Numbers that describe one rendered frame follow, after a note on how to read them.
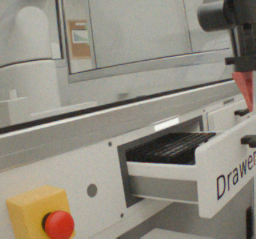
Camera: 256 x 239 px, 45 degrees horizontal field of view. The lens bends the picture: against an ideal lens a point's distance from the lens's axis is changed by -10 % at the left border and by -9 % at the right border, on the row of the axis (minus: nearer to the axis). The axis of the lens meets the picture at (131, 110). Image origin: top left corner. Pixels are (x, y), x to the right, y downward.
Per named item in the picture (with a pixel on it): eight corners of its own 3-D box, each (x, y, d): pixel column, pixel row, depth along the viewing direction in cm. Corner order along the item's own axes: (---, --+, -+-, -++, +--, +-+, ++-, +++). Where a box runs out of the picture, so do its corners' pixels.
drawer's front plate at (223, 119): (253, 131, 99) (251, 97, 98) (217, 157, 78) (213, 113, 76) (249, 131, 100) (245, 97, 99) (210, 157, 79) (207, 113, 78)
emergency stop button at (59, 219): (81, 235, 37) (74, 207, 37) (55, 249, 34) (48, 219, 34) (65, 230, 39) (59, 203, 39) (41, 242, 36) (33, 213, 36)
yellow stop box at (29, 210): (81, 237, 40) (69, 188, 40) (37, 260, 35) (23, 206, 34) (57, 229, 44) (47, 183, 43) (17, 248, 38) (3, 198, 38)
